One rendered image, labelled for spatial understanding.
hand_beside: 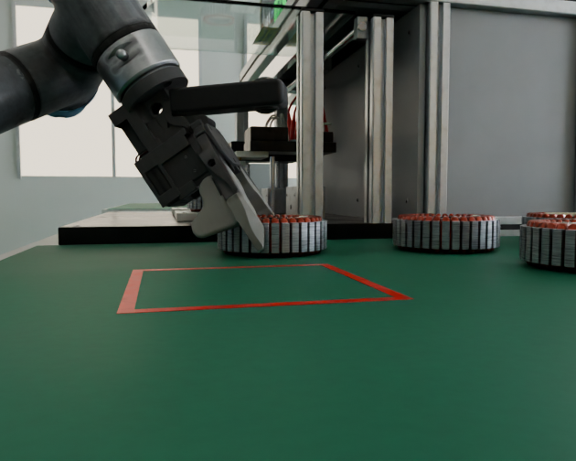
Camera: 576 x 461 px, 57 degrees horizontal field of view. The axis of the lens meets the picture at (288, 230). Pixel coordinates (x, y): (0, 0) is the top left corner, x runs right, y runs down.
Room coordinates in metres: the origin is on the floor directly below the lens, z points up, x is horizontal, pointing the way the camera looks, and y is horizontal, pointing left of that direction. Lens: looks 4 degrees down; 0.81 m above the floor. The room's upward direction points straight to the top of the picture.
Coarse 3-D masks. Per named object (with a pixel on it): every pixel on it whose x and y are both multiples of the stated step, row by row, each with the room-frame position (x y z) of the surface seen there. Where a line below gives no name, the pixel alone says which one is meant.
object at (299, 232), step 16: (272, 224) 0.49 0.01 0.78; (288, 224) 0.49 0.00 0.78; (304, 224) 0.50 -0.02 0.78; (320, 224) 0.52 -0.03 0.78; (224, 240) 0.51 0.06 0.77; (240, 240) 0.50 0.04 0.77; (272, 240) 0.49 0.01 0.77; (288, 240) 0.49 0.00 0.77; (304, 240) 0.50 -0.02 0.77; (320, 240) 0.52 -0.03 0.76; (256, 256) 0.50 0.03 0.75; (272, 256) 0.50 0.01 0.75
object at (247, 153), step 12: (252, 132) 0.87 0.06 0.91; (264, 132) 0.87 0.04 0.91; (276, 132) 0.88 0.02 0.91; (252, 144) 0.87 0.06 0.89; (264, 144) 0.87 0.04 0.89; (276, 144) 0.88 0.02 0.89; (288, 144) 0.88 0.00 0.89; (324, 144) 0.89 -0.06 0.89; (240, 156) 0.87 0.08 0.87; (252, 156) 0.87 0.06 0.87; (264, 156) 0.88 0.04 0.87
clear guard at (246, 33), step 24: (168, 0) 0.71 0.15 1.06; (192, 0) 0.71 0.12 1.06; (216, 0) 0.71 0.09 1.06; (168, 24) 0.80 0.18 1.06; (192, 24) 0.80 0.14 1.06; (216, 24) 0.80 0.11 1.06; (240, 24) 0.80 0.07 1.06; (264, 24) 0.80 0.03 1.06; (288, 24) 0.80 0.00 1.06; (336, 24) 0.80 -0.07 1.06; (192, 48) 0.93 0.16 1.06; (216, 48) 0.93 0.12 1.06; (240, 48) 0.93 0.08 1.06; (264, 48) 0.93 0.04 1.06
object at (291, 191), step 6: (288, 192) 0.93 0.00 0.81; (294, 192) 0.89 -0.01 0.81; (324, 192) 0.89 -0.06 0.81; (288, 198) 0.93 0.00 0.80; (294, 198) 0.89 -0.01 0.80; (324, 198) 0.89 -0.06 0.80; (288, 204) 0.93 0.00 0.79; (294, 204) 0.89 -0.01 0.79; (324, 204) 0.89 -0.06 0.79; (288, 210) 0.93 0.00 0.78; (294, 210) 0.89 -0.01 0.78; (324, 210) 0.89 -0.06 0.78; (324, 216) 0.89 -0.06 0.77
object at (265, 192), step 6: (264, 192) 1.15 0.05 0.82; (276, 192) 1.12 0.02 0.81; (282, 192) 1.12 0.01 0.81; (264, 198) 1.15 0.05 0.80; (276, 198) 1.12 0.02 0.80; (282, 198) 1.12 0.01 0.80; (276, 204) 1.12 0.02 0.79; (282, 204) 1.12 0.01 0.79; (276, 210) 1.12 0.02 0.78; (282, 210) 1.12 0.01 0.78
